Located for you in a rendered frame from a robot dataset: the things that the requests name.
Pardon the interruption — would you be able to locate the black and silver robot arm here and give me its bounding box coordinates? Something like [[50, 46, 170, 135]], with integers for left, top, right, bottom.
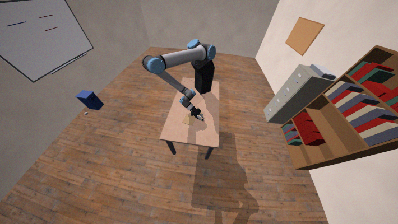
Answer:
[[142, 39, 216, 116]]

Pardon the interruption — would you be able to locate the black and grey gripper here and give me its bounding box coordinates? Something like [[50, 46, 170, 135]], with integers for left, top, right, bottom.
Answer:
[[190, 106, 204, 121]]

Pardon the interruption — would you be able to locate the tan square mat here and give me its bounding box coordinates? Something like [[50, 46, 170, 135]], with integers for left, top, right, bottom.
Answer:
[[182, 114, 196, 126]]

